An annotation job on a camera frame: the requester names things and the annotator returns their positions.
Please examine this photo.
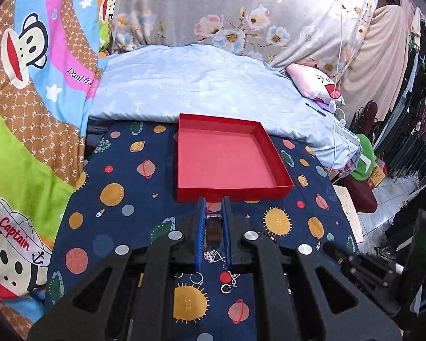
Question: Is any pink white pillow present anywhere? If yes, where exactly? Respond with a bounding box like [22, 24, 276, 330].
[285, 63, 345, 105]

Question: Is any dark red chair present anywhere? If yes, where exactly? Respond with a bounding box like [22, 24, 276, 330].
[343, 100, 378, 213]

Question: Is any silver filigree heart earring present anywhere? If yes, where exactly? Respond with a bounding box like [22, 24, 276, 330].
[228, 272, 240, 286]

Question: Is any green cushion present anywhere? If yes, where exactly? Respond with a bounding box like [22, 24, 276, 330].
[351, 133, 376, 182]

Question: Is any white charging cable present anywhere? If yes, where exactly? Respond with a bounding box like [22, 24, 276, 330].
[326, 0, 352, 171]

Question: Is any red jewelry tray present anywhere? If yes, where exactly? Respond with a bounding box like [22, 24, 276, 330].
[177, 114, 295, 202]

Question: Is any cartoon monkey blanket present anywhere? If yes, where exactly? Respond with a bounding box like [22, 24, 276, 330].
[0, 0, 115, 340]

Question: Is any silver watch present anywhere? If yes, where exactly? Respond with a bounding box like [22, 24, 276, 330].
[205, 214, 223, 249]

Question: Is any grey floral fabric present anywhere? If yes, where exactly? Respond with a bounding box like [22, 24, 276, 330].
[111, 0, 379, 78]

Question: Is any silver infinity earring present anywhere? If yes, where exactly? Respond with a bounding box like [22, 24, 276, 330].
[203, 249, 226, 263]

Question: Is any navy planet print sheet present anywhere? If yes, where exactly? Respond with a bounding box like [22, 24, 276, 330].
[43, 120, 360, 341]

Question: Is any beige curtain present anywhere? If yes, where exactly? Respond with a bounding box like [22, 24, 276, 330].
[340, 0, 414, 125]

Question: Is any light blue quilt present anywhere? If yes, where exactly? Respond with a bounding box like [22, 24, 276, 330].
[89, 45, 362, 172]

